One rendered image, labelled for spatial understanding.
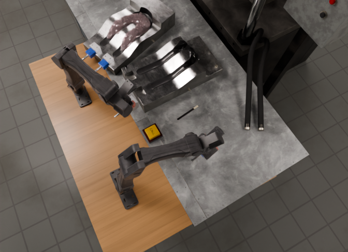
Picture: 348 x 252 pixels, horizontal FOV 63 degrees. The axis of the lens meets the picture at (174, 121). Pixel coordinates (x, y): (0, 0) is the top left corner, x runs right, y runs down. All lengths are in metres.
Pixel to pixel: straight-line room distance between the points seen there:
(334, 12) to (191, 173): 0.97
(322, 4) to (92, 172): 1.32
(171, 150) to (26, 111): 1.85
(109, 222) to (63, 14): 2.25
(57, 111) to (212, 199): 0.93
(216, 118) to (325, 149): 1.31
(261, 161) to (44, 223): 1.61
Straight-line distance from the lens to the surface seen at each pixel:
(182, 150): 1.04
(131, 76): 1.58
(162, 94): 1.49
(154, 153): 1.01
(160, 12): 1.77
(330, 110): 2.80
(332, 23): 1.51
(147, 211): 1.42
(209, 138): 1.11
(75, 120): 1.60
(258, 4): 1.63
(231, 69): 1.71
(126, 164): 1.04
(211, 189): 1.44
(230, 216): 2.26
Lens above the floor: 2.21
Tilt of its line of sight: 68 degrees down
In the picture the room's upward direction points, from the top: 3 degrees clockwise
